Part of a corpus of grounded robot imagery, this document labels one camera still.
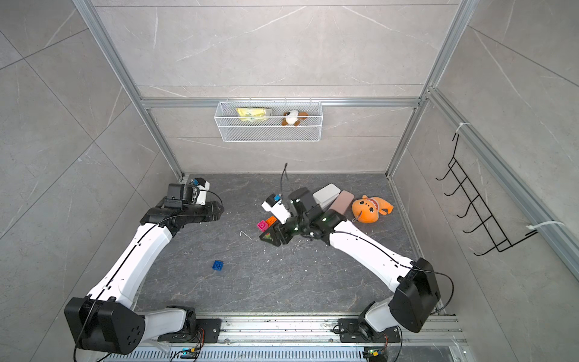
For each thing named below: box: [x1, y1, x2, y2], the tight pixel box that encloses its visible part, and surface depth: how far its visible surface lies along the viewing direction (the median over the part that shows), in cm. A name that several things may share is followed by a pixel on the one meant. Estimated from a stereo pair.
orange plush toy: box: [352, 194, 395, 224], surface depth 99 cm
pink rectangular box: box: [330, 190, 355, 215], surface depth 109 cm
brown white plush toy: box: [281, 110, 310, 127], surface depth 88 cm
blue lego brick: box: [211, 260, 224, 271], surface depth 89 cm
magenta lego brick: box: [256, 220, 270, 233], surface depth 85 cm
